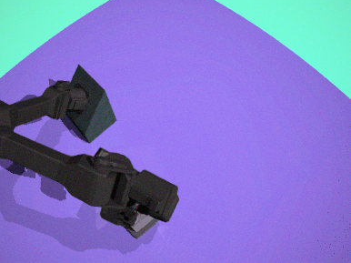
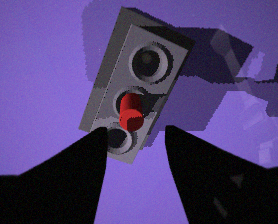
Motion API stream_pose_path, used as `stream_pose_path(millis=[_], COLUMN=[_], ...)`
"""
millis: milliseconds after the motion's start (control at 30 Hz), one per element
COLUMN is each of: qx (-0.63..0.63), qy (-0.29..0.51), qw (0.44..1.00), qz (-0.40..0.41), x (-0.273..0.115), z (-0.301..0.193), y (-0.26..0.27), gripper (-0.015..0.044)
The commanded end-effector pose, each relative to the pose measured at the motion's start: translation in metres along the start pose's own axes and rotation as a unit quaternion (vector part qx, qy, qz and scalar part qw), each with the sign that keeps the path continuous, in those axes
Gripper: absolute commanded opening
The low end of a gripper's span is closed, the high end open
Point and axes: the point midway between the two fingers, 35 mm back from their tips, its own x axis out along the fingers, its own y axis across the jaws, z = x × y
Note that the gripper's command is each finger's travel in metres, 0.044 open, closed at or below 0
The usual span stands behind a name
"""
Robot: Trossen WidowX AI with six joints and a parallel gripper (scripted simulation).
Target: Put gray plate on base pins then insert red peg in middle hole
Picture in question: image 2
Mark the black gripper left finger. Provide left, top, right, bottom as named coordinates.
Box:
left=0, top=127, right=108, bottom=224

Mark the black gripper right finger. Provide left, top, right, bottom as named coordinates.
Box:
left=165, top=125, right=278, bottom=224

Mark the red peg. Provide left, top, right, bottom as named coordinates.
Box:
left=119, top=93, right=144, bottom=131

